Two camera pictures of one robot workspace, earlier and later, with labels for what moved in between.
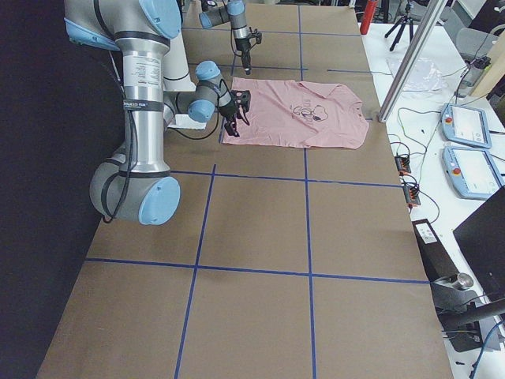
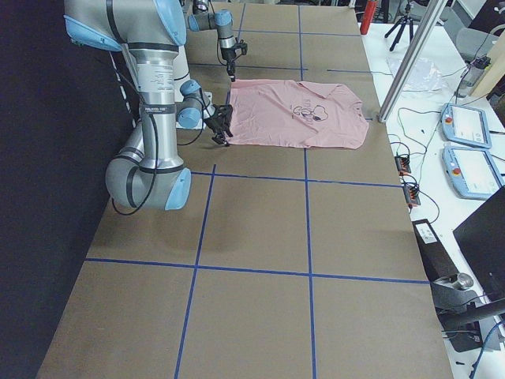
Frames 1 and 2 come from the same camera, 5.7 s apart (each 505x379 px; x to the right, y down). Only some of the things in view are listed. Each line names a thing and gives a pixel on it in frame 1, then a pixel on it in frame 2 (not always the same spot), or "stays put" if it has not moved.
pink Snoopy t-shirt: [298, 113] stays put
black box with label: [438, 262] stays put
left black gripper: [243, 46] -> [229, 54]
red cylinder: [367, 16] stays put
